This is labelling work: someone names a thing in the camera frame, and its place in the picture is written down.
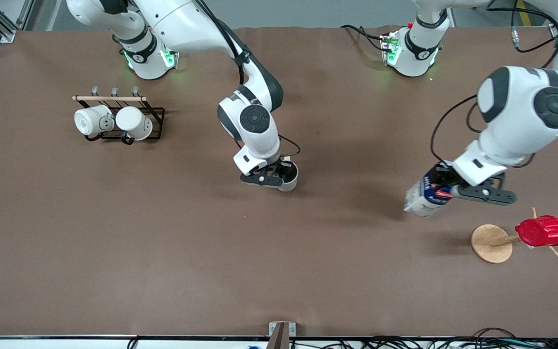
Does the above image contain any black cable bundle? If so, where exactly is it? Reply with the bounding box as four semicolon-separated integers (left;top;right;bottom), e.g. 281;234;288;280
356;328;558;349

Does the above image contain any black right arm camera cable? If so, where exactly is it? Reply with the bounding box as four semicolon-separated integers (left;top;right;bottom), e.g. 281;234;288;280
194;0;302;159

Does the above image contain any black left base cable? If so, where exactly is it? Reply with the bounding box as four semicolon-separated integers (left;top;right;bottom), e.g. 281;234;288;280
341;24;388;52

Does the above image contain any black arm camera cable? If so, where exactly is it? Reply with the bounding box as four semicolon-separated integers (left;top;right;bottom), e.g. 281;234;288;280
194;0;302;159
430;0;558;168

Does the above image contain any red plastic cup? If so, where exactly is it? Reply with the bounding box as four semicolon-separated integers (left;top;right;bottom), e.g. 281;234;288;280
515;215;558;248

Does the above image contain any black wire mug rack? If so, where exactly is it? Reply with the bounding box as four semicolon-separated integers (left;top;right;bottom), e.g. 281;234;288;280
72;86;166;145

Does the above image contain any aluminium frame profile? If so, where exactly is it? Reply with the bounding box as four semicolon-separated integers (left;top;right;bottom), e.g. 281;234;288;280
0;0;36;44

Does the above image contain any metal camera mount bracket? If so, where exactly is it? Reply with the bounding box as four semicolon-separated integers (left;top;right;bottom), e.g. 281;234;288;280
268;321;297;349

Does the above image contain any white mug with face print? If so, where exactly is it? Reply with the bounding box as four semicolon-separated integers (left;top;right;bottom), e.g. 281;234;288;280
74;105;115;137

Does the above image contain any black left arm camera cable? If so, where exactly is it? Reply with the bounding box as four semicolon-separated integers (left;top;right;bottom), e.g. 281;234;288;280
430;0;558;168

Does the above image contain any wooden mug tree stand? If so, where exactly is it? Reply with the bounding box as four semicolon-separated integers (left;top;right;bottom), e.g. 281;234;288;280
471;207;558;264

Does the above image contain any grey mug with handle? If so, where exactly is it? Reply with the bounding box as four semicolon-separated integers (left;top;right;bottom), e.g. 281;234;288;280
277;161;299;192

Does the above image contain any plain white mug black handle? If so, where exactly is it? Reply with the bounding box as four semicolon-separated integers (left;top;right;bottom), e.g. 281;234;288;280
115;106;154;145

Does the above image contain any blue white milk carton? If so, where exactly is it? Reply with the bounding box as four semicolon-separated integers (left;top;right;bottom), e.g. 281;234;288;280
403;167;454;218

